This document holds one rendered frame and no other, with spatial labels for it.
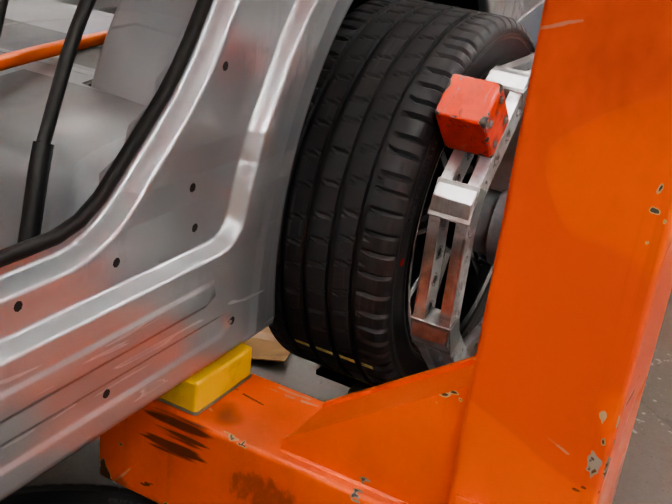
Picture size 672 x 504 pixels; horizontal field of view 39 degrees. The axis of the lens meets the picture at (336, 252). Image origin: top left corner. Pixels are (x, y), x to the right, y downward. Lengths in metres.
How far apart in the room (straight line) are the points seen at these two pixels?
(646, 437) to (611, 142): 1.95
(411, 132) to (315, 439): 0.45
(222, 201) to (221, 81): 0.16
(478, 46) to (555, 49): 0.55
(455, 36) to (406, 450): 0.64
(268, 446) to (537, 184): 0.52
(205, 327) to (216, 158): 0.22
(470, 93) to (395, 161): 0.14
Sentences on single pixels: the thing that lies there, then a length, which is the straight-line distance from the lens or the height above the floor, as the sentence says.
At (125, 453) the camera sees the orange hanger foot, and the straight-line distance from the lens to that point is 1.39.
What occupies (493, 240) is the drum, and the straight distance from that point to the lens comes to 1.55.
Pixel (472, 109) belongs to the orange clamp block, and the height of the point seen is 1.09.
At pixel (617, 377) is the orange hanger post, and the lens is 0.98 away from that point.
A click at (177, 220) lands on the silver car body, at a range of 1.15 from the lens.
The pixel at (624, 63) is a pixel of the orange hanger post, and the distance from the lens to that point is 0.90.
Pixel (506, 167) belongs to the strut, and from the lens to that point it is 1.56.
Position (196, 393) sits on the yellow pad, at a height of 0.71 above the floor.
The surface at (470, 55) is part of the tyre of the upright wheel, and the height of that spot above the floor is 1.14.
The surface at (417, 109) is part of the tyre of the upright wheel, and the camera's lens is 1.35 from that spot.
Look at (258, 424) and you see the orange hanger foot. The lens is 1.28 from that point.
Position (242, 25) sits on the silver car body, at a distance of 1.17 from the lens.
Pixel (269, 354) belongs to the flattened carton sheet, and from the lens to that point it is 2.80.
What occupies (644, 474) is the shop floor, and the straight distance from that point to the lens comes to 2.64.
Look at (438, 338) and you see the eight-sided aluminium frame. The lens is 1.41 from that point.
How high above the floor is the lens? 1.39
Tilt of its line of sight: 23 degrees down
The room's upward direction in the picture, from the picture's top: 7 degrees clockwise
